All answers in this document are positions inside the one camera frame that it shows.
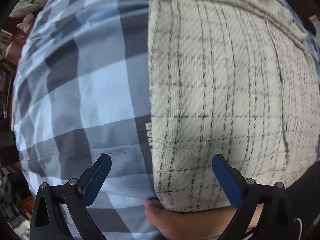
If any cream plaid knitted garment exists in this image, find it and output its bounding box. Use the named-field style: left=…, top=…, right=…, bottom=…
left=148, top=0, right=319, bottom=212

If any person's bare hand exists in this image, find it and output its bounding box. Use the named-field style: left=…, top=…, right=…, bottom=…
left=144, top=198, right=264, bottom=240

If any blue grey checkered bedsheet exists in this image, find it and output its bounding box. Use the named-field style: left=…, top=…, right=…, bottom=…
left=12, top=0, right=319, bottom=239

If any patterned pile of bedding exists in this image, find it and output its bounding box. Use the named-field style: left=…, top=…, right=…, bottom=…
left=9, top=0, right=48, bottom=18

